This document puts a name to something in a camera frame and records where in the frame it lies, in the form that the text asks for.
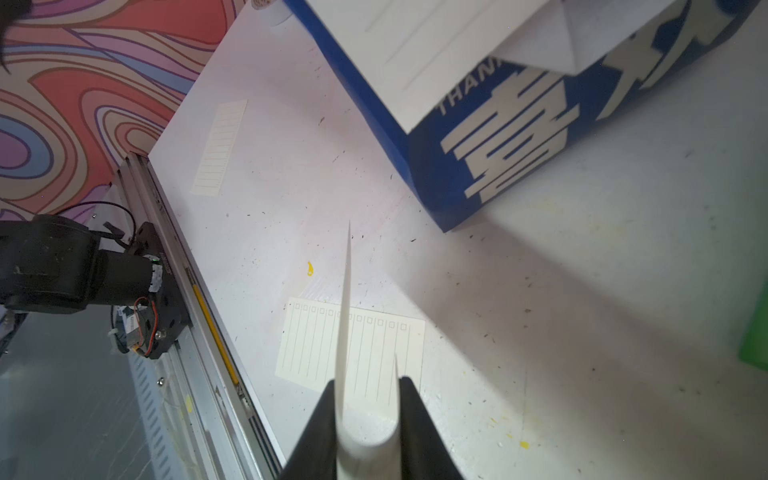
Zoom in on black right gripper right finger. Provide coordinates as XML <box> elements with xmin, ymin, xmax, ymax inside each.
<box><xmin>399</xmin><ymin>377</ymin><xmax>463</xmax><ymax>480</ymax></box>

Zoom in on blue white paper bag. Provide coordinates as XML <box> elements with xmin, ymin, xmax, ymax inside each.
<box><xmin>290</xmin><ymin>1</ymin><xmax>756</xmax><ymax>231</ymax></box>

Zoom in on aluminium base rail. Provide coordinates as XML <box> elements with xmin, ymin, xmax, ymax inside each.
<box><xmin>116</xmin><ymin>153</ymin><xmax>282</xmax><ymax>479</ymax></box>

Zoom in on green white paper bag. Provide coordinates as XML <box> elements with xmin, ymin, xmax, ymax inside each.
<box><xmin>738</xmin><ymin>285</ymin><xmax>768</xmax><ymax>371</ymax></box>

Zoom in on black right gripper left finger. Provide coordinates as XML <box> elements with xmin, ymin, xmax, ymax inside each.
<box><xmin>279</xmin><ymin>380</ymin><xmax>338</xmax><ymax>480</ymax></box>

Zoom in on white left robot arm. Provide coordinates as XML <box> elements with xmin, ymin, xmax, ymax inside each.
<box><xmin>1</xmin><ymin>215</ymin><xmax>165</xmax><ymax>314</ymax></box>

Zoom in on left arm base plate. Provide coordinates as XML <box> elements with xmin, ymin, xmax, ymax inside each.
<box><xmin>107</xmin><ymin>222</ymin><xmax>191</xmax><ymax>360</ymax></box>

